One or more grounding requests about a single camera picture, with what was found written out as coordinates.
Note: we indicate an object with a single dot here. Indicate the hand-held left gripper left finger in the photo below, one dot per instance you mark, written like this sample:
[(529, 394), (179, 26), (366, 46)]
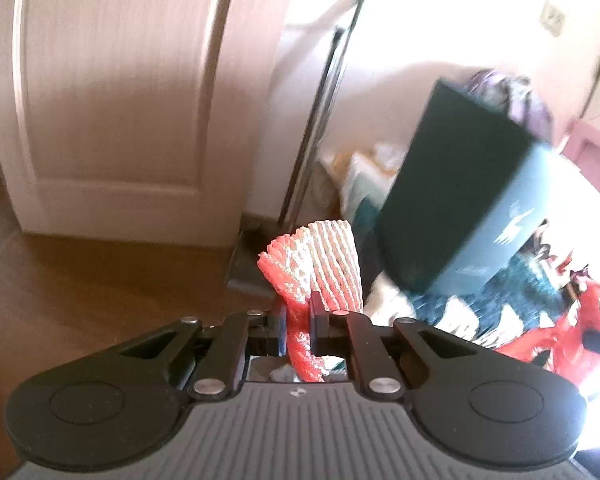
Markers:
[(281, 332)]

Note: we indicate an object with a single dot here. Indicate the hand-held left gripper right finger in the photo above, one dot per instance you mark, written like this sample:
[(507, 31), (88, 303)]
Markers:
[(316, 325)]

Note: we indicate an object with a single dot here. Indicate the red plastic bag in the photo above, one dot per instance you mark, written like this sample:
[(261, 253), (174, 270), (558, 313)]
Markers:
[(570, 340)]

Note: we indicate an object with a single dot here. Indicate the orange foam fruit net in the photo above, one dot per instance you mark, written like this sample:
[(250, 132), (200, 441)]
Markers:
[(330, 260)]

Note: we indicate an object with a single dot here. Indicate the teal bin with deer print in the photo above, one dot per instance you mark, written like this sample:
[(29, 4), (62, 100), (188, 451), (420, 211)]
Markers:
[(445, 185)]

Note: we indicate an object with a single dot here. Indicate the teal and cream zigzag quilt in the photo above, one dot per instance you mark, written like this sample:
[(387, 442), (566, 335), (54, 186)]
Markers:
[(510, 300)]

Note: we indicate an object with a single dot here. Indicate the pink wooden chair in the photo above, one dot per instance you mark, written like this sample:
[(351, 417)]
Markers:
[(597, 150)]

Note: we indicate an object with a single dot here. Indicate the purple and grey backpack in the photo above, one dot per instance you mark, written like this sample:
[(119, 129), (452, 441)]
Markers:
[(525, 100)]

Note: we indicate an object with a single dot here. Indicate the beige wooden door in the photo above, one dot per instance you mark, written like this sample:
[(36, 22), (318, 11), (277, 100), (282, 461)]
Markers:
[(120, 85)]

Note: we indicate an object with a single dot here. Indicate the beige wall outlet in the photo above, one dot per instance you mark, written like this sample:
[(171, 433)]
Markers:
[(552, 17)]

